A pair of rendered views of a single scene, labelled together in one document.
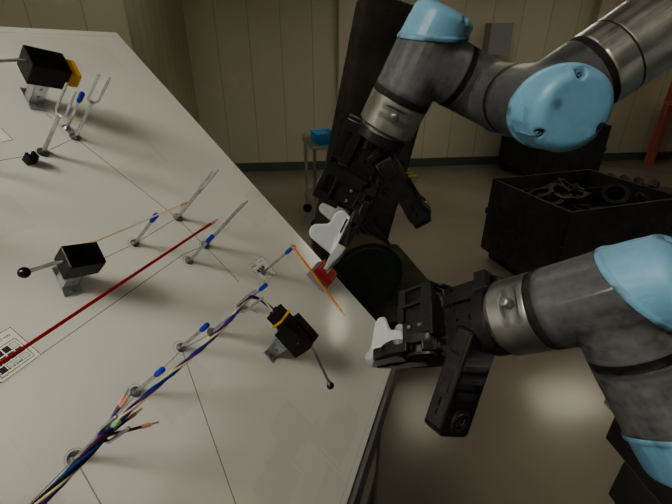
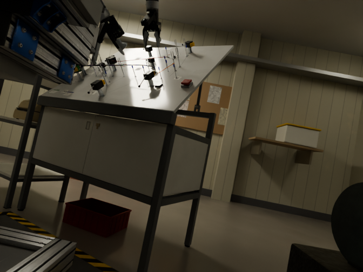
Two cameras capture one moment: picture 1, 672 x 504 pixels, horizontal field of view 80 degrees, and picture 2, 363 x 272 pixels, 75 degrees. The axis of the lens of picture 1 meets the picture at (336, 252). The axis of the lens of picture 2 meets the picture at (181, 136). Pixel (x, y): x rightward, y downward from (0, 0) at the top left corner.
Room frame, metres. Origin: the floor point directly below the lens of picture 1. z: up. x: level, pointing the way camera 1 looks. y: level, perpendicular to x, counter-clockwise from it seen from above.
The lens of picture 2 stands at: (1.06, -1.36, 0.68)
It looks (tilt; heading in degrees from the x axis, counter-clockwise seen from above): 3 degrees up; 98
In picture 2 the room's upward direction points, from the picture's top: 12 degrees clockwise
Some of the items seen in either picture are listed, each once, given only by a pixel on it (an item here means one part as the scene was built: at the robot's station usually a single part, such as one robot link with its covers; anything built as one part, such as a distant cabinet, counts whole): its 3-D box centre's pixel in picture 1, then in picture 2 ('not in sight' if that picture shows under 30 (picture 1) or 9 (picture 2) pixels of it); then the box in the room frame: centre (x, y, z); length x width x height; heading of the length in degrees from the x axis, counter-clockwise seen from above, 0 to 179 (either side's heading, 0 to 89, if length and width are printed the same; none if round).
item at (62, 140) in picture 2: not in sight; (62, 137); (0.02, 0.16, 0.60); 0.55 x 0.02 x 0.39; 160
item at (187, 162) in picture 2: not in sight; (121, 148); (0.38, 0.35, 0.60); 1.17 x 0.58 x 0.40; 160
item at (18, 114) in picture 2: not in sight; (40, 111); (-0.45, 0.47, 0.76); 0.30 x 0.21 x 0.20; 74
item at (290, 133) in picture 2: not in sight; (296, 136); (2.29, 2.54, 1.25); 0.53 x 0.44 x 0.29; 6
